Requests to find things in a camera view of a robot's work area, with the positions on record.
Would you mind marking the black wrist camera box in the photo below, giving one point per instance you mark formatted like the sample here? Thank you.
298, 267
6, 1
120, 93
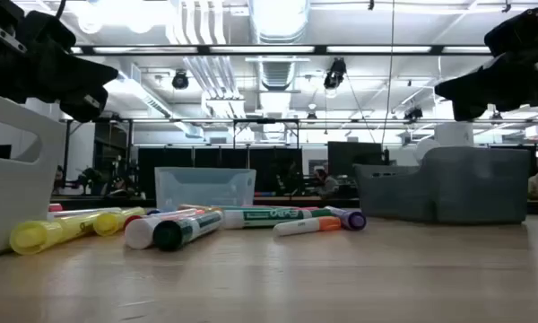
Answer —
49, 31
520, 31

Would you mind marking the white round pillar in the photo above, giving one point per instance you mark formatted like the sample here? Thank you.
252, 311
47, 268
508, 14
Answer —
453, 134

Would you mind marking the yellow highlighter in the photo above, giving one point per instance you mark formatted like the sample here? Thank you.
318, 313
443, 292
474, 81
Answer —
112, 222
49, 233

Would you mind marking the orange capped small marker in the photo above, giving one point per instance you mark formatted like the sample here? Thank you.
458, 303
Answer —
305, 226

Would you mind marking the white plastic bin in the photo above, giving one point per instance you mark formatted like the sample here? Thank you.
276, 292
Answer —
13, 188

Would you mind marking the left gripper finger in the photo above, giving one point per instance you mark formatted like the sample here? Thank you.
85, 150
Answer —
89, 92
80, 72

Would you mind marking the clear plastic bin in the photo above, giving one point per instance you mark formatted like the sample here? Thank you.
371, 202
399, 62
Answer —
206, 188

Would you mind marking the black ceiling spotlight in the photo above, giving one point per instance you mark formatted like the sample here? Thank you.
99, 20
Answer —
335, 74
413, 113
180, 81

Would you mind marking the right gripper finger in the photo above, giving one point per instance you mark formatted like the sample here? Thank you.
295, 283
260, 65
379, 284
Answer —
457, 101
497, 85

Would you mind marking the orange Expo marker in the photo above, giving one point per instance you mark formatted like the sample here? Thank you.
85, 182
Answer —
202, 207

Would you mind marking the pink highlighter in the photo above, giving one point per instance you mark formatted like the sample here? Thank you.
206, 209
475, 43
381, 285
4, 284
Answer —
55, 207

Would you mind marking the red Expo marker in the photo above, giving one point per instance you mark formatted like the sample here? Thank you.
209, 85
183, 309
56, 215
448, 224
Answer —
132, 218
139, 233

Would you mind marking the silver ventilation duct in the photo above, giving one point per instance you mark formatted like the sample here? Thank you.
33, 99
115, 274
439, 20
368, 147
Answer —
278, 20

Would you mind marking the green Expo marker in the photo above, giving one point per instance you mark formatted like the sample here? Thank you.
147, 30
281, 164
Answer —
175, 234
269, 217

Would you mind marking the dark grey plastic bin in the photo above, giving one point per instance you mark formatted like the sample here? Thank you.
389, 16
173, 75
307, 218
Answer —
466, 188

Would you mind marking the black monitor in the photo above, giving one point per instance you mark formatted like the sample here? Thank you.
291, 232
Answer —
354, 159

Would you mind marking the purple highlighter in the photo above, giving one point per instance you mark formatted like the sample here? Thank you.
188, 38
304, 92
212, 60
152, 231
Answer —
352, 220

